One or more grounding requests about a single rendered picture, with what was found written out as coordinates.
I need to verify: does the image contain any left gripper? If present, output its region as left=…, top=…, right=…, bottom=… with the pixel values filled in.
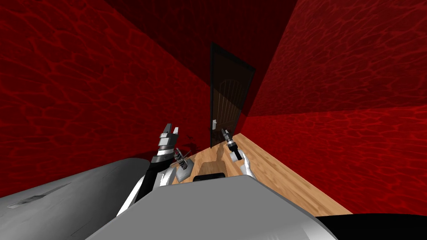
left=158, top=123, right=179, bottom=150

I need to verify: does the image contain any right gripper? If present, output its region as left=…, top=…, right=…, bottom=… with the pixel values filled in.
left=221, top=128, right=235, bottom=146

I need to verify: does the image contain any dark brown door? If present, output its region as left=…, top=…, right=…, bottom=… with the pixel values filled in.
left=210, top=42, right=256, bottom=148

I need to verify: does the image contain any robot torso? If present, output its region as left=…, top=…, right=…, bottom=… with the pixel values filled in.
left=85, top=172, right=335, bottom=240

